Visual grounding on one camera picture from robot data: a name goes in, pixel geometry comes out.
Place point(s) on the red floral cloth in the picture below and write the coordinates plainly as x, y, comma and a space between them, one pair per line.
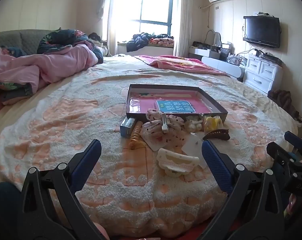
163, 41

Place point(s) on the cream curtain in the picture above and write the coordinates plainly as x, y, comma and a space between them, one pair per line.
112, 30
180, 17

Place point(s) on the dark cardboard box tray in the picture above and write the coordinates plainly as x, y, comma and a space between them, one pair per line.
214, 102

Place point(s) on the peach and white bedspread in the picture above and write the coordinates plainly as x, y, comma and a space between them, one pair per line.
91, 120

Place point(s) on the small blue box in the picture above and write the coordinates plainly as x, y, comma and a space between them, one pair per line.
127, 127

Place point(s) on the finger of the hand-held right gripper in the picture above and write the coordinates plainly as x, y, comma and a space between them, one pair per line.
294, 138
280, 153

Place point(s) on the white drawer dresser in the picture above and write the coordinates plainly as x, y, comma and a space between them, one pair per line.
260, 72

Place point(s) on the pink book with blue label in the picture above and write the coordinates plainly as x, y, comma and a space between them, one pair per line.
141, 100

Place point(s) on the dark blue clothing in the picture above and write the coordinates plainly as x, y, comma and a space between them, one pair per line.
3, 210

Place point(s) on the black set-top box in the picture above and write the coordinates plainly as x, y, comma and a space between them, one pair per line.
269, 56

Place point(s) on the pink floral quilt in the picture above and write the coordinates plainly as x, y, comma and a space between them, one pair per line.
53, 62

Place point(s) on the desk clutter of cosmetics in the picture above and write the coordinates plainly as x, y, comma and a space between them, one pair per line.
230, 55

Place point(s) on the polka dot bow hair clip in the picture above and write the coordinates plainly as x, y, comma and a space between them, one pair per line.
153, 126

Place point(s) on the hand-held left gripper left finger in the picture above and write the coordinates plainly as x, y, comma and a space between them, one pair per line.
87, 162

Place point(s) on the brown hair claw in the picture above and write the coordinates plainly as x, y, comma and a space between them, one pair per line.
220, 133

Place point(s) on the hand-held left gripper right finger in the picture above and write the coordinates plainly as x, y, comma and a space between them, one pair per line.
215, 165

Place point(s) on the window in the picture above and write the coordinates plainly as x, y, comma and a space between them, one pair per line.
153, 5

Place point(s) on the black wall television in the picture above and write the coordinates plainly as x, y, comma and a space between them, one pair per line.
262, 31

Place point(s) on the person's left hand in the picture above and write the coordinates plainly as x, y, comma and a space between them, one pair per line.
102, 232

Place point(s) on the white rounded desk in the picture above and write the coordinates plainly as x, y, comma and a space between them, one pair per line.
223, 66

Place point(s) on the clear plastic bag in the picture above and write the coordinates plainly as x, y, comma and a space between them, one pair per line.
192, 146

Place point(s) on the cream hair claw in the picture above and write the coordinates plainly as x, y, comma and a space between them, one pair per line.
175, 166

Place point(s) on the white table mirror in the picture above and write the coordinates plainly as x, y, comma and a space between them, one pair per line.
217, 38

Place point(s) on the pink printed blanket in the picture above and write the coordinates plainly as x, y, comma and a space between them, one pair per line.
180, 63

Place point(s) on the small black object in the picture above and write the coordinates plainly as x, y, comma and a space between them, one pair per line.
94, 37

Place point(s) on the person's right hand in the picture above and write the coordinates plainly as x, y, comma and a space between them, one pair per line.
291, 203

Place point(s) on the yellow accessory pack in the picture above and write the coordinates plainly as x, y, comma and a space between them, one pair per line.
210, 123

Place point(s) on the clear earring card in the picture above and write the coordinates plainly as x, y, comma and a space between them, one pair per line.
152, 142

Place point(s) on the cream flower hair accessory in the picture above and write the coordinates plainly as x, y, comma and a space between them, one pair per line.
193, 126

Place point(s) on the dark blue jacket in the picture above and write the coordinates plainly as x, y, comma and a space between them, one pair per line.
138, 41

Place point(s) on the grey quilted headboard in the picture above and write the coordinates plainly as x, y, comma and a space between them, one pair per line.
28, 38

